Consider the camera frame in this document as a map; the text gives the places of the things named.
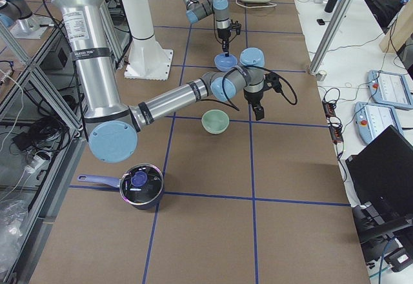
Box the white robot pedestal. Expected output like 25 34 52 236
122 0 174 81

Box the blue teach pendant near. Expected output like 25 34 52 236
354 102 404 145

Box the blue teach pendant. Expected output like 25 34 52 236
354 102 404 145
367 70 412 110

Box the green bowl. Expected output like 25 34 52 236
201 109 230 134

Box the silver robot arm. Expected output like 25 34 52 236
183 0 232 57
51 0 265 163

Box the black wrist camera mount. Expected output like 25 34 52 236
231 20 242 36
263 72 282 94

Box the dark blue saucepan with lid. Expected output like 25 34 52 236
77 163 165 210

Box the aluminium frame post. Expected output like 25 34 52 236
308 0 352 76

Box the blue teach pendant far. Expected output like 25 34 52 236
367 70 412 110

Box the blue bowl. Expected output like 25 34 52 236
214 53 238 72

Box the black laptop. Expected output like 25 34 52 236
345 125 412 215

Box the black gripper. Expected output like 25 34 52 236
217 28 231 57
243 89 265 121

